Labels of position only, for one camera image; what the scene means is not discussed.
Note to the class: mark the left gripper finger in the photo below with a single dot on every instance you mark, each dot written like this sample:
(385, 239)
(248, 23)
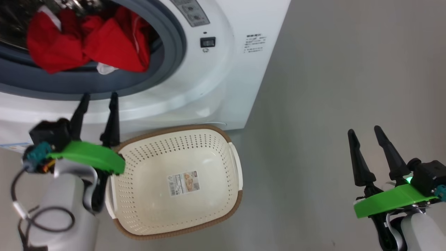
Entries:
(79, 118)
(112, 125)

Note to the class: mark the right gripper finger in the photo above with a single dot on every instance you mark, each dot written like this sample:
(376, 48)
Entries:
(393, 160)
(360, 167)

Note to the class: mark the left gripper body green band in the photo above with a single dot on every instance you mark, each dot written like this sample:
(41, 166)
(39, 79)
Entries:
(90, 155)

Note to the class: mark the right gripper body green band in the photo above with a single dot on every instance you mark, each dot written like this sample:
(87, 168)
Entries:
(386, 202)

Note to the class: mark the red and white garment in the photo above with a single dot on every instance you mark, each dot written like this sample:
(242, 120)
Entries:
(108, 45)

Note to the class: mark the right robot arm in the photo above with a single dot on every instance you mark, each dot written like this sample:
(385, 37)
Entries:
(421, 233)

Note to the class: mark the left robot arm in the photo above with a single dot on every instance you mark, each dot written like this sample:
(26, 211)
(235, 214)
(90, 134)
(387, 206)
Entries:
(66, 195)

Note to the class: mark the cream perforated laundry basket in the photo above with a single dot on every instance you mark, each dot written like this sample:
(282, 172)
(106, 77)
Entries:
(156, 209)

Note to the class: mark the grey rubber door gasket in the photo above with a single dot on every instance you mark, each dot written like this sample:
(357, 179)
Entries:
(167, 59)

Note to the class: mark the white front-load washing machine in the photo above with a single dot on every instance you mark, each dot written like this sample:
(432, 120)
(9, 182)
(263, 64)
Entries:
(226, 87)

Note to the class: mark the black door latch socket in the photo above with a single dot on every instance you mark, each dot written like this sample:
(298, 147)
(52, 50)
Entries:
(207, 42)

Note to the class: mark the left wrist teal connector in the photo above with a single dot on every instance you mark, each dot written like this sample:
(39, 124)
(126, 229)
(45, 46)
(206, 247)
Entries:
(36, 157)

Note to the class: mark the wrist teal connector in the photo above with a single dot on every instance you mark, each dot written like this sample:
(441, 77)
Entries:
(441, 193)
(36, 157)

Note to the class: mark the right wrist teal connector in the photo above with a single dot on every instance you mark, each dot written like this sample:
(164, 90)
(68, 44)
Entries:
(441, 193)

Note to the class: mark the blue energy label sticker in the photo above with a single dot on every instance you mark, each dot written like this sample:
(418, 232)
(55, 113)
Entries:
(14, 147)

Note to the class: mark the product label sticker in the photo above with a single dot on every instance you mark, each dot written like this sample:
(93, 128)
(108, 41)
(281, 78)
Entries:
(184, 183)

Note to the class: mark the round drain filter cover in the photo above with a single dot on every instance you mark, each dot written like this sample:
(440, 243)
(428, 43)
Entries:
(217, 123)

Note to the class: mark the grey instruction label strip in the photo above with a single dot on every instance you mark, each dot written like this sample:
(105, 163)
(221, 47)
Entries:
(193, 12)

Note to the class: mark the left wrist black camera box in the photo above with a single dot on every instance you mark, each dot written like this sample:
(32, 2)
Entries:
(50, 134)

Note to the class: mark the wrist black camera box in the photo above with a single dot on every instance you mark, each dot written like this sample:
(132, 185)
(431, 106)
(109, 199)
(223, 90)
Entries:
(430, 176)
(50, 134)

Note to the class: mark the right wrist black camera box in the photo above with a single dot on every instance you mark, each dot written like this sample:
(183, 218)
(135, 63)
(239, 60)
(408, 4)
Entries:
(430, 176)

